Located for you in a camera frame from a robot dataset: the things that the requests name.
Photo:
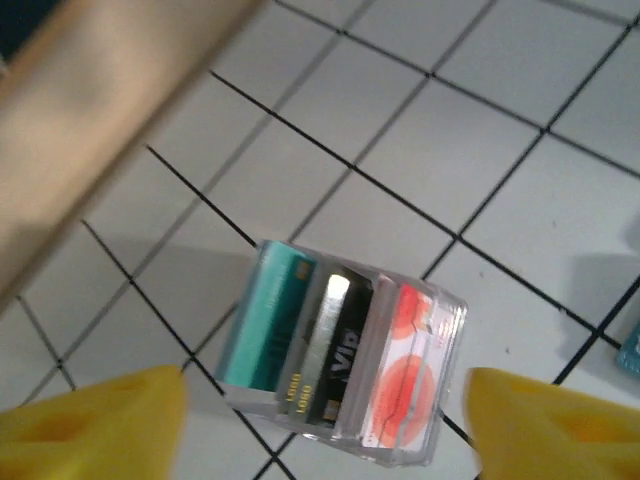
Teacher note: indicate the teal credit card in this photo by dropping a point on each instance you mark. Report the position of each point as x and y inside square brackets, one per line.
[265, 325]

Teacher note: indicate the clear acrylic card box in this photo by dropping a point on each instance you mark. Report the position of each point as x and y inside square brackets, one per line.
[440, 350]

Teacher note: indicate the black credit card gold logo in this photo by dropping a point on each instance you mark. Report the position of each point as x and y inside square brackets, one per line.
[300, 395]

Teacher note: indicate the teal leather card holder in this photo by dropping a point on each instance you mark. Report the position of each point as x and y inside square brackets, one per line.
[631, 350]

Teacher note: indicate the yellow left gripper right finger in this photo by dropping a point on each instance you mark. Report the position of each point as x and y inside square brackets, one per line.
[560, 430]

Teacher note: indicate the dark grey VIP card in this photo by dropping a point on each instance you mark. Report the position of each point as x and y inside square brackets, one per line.
[347, 360]

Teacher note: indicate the white card red circles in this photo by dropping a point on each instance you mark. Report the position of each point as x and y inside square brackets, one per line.
[405, 390]

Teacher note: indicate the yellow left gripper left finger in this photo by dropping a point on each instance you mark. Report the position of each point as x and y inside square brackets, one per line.
[85, 430]

